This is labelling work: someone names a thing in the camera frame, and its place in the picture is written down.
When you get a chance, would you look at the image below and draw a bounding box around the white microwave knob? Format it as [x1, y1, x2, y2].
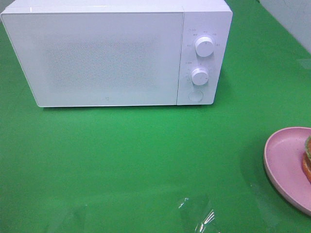
[195, 36, 214, 57]
[191, 68, 209, 86]

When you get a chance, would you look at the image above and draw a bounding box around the pink round plate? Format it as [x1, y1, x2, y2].
[263, 127, 311, 216]

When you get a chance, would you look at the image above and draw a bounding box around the round white door release button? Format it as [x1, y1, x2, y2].
[189, 90, 203, 102]

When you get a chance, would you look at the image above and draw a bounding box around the white microwave door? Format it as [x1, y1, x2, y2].
[2, 13, 183, 107]

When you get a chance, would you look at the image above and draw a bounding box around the white microwave oven body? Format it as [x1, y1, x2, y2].
[0, 0, 233, 105]

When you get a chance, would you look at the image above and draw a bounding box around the burger with lettuce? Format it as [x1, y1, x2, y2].
[302, 136, 311, 182]

